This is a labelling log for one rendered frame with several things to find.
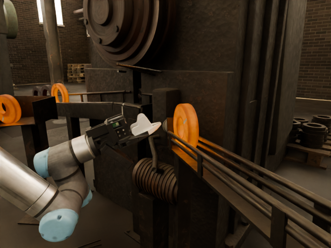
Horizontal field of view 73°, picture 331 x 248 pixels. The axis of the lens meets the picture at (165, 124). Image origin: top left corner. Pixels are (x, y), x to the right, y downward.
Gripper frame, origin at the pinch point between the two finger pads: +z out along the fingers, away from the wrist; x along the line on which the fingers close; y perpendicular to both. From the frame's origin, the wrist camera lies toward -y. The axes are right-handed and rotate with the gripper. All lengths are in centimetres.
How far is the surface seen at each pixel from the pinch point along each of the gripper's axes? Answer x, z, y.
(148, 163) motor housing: 13.1, -6.1, -17.1
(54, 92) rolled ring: 108, -47, 14
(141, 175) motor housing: 10.7, -10.4, -19.4
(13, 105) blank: 63, -57, 17
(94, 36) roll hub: 44, -8, 34
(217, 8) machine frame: 20, 39, 28
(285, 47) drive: 53, 96, -2
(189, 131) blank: -7.2, 7.3, -2.4
